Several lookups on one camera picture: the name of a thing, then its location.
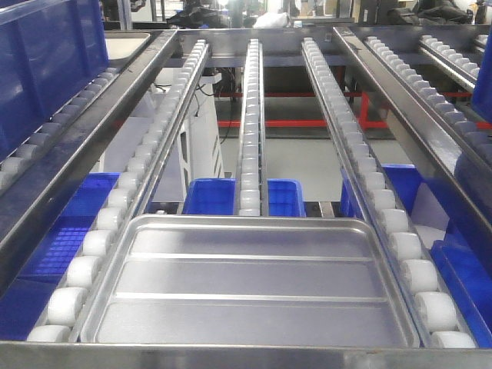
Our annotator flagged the silver metal tray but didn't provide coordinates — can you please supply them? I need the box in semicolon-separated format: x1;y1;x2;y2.
80;215;420;347

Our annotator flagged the beige tray upper left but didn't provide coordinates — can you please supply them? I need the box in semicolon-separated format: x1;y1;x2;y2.
105;32;151;65

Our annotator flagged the centre white roller track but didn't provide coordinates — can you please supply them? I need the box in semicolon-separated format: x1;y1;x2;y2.
234;39;269;217

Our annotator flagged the white roller track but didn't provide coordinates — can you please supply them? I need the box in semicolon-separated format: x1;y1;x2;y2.
302;38;477;348
27;39;209;342
234;39;269;217

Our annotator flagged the blue bin lower centre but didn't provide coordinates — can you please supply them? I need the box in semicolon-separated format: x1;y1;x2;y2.
182;178;306;218

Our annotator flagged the white machine base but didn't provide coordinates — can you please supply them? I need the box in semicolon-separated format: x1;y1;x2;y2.
94;68;224;202

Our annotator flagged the steel left divider beam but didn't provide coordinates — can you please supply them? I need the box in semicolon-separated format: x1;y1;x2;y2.
1;30;179;291

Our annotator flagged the steel divider beam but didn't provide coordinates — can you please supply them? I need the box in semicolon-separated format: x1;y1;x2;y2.
1;30;179;291
333;27;491;252

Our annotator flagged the left white roller track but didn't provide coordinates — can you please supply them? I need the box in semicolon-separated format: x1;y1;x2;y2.
27;39;209;342

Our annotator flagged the blue bin lower right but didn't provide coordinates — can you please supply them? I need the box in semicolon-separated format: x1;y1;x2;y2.
339;163;492;343

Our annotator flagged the steel right divider beam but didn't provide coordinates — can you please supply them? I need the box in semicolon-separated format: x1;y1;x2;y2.
333;27;491;252

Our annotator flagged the right white roller track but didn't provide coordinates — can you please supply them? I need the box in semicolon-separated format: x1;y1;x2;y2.
302;38;477;348

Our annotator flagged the far right roller track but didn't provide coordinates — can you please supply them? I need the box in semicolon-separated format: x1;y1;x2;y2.
365;36;491;165

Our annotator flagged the large blue bin upper left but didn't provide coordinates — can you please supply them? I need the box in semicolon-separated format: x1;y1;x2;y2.
1;1;108;158

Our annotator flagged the far left roller track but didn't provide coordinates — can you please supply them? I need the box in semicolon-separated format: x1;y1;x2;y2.
1;68;118;193

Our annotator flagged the blue bin lower left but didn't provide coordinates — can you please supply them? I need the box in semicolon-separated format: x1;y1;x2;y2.
1;172;119;341

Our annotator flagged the red floor frame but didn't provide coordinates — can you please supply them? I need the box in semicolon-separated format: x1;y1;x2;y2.
218;92;471;130

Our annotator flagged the steel front shelf rail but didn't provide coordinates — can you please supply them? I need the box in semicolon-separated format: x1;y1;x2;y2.
1;341;491;368

